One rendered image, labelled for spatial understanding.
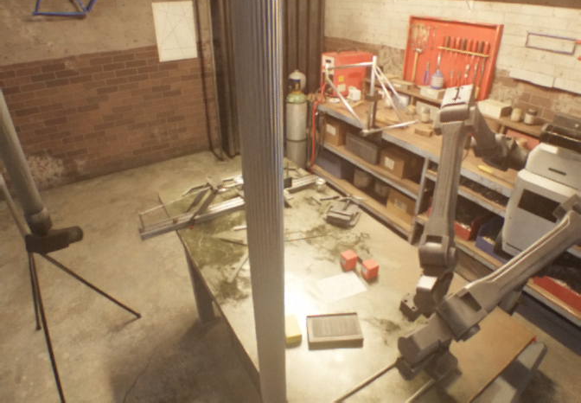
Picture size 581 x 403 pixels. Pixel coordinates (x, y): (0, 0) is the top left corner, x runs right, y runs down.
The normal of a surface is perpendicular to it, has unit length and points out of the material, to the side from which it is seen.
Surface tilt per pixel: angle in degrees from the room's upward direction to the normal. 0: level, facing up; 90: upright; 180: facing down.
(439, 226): 47
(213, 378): 0
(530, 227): 90
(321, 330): 0
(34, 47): 90
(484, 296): 27
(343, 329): 0
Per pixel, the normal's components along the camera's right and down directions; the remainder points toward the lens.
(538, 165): -0.79, 0.30
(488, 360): 0.00, -0.87
